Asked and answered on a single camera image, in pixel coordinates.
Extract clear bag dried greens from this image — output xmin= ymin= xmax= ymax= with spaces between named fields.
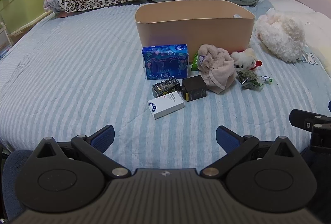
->
xmin=237 ymin=70 xmax=273 ymax=90

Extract white medicine box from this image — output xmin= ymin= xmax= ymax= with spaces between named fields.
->
xmin=148 ymin=91 xmax=185 ymax=120

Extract black cube box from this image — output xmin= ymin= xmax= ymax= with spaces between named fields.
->
xmin=181 ymin=75 xmax=207 ymax=102

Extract white plush kitty toy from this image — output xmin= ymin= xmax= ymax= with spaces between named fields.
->
xmin=230 ymin=48 xmax=262 ymax=71

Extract pink cloth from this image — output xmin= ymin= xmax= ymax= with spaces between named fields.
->
xmin=197 ymin=44 xmax=236 ymax=94

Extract green snack packet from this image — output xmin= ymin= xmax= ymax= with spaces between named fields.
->
xmin=191 ymin=52 xmax=199 ymax=71

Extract blue sanitary pad pack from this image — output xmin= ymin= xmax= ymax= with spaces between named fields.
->
xmin=141 ymin=44 xmax=189 ymax=80

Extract striped blue bed sheet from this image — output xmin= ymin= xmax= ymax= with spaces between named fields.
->
xmin=1 ymin=5 xmax=330 ymax=170

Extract white fluffy plush toy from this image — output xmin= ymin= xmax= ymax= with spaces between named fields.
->
xmin=255 ymin=8 xmax=306 ymax=63

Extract beige plastic storage basket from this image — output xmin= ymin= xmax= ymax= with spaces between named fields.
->
xmin=135 ymin=0 xmax=255 ymax=59

